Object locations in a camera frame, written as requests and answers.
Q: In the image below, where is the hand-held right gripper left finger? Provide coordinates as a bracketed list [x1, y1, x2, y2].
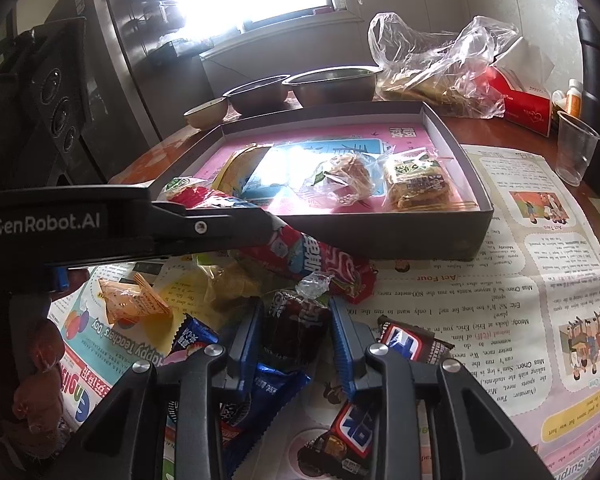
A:
[65, 297, 266, 480]

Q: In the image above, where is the clear plastic cup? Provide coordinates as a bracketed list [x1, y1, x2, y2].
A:
[555, 111, 600, 187]

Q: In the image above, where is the clear rice cracker packet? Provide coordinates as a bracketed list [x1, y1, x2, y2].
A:
[380, 152, 476, 213]

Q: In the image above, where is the large steel bowl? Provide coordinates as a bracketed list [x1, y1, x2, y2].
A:
[281, 66, 383, 108]

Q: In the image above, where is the clear plastic bag with food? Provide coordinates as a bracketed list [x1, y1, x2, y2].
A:
[369, 12, 523, 120]

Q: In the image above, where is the small steel bowl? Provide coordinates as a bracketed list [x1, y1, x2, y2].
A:
[222, 75, 292, 116]

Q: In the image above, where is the dark jelly snack packet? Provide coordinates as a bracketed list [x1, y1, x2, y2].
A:
[260, 270, 333, 366]

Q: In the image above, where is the printed newspaper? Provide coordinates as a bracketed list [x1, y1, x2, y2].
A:
[50, 142, 600, 480]

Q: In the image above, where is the dark grey refrigerator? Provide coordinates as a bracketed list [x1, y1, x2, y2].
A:
[45, 0, 206, 171]

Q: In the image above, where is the small ceramic bowl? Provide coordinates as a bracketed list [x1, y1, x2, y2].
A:
[183, 99, 229, 130]

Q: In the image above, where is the blue sandwich cookie packet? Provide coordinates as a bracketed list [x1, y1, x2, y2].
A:
[167, 312, 311, 480]

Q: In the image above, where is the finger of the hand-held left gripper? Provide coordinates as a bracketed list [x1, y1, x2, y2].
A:
[149, 186, 287, 260]

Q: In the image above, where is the orange cone snack packet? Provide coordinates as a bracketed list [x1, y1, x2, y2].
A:
[97, 272, 173, 331]

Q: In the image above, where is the grey shallow cardboard box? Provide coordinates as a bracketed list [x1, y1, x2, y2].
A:
[109, 101, 495, 261]

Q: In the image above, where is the clear nut cake packet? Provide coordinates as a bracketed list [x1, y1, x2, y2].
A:
[297, 152, 381, 206]

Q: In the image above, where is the red tissue box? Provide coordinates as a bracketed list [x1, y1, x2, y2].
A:
[485, 67, 553, 138]

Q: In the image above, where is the orange pill bottle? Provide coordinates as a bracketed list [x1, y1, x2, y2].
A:
[564, 79, 586, 118]

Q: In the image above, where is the long red snack packet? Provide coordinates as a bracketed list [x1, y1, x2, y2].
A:
[167, 187, 378, 303]

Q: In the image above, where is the long yellow snack packet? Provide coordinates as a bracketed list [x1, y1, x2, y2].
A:
[212, 144, 276, 196]

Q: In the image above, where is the person's left hand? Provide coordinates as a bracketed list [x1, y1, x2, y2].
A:
[11, 319, 66, 435]

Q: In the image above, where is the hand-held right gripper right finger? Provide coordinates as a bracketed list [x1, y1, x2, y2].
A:
[328, 297, 551, 480]

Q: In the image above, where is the round cookie packet green label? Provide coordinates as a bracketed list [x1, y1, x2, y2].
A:
[160, 176, 211, 201]

